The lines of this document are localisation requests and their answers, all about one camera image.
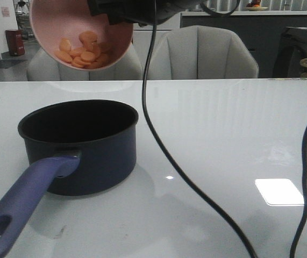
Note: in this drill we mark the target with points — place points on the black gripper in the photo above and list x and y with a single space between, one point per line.
143 12

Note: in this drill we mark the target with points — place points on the orange ham slices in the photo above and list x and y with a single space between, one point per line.
91 55

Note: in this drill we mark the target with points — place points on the pink bowl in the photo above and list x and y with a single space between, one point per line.
53 20

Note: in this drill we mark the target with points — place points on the dark blue saucepan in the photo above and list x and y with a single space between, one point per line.
74 148

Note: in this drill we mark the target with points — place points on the right beige chair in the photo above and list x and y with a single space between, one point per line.
201 52

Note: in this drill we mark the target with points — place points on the beige chair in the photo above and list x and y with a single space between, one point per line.
201 52
42 67

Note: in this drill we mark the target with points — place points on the left beige chair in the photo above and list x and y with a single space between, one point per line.
42 67

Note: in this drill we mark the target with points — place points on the fruit plate on counter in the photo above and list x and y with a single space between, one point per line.
255 5

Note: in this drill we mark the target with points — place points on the grey counter with white top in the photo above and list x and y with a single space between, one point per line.
259 30

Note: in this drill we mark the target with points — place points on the red bin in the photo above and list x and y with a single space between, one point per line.
15 42

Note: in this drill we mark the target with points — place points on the dark appliance at right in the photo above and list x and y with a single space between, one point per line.
292 49

